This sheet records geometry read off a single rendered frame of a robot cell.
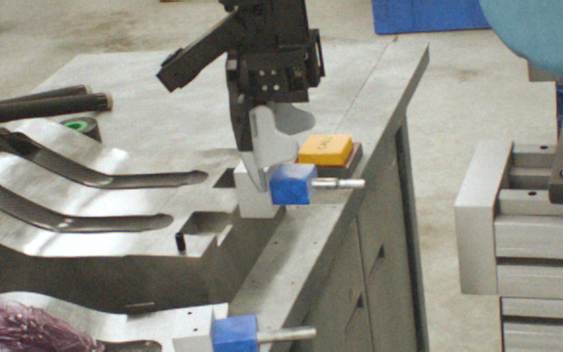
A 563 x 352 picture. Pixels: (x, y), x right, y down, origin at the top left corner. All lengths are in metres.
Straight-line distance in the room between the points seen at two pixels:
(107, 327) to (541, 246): 0.44
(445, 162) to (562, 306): 2.35
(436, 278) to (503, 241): 1.78
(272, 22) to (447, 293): 1.67
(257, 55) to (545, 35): 0.38
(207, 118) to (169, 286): 0.59
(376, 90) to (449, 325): 0.95
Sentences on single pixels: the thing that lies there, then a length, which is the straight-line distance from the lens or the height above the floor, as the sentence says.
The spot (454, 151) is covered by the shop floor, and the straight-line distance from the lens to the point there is 3.34.
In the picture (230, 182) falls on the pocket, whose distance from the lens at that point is 1.28.
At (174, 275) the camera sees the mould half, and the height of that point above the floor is 0.87.
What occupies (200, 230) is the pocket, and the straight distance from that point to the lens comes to 1.19.
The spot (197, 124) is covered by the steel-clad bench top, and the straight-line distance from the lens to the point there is 1.66.
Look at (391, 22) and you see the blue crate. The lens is 4.43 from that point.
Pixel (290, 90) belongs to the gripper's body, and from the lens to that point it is 1.04.
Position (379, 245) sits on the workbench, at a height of 0.53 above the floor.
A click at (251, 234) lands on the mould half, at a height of 0.84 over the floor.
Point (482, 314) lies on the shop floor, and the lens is 2.54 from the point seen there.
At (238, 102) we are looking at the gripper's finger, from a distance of 1.03.
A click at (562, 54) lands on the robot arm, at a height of 1.17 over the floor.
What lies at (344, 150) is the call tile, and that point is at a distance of 1.41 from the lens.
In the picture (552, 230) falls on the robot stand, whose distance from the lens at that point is 0.90.
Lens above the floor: 1.41
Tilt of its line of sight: 25 degrees down
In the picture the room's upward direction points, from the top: 9 degrees counter-clockwise
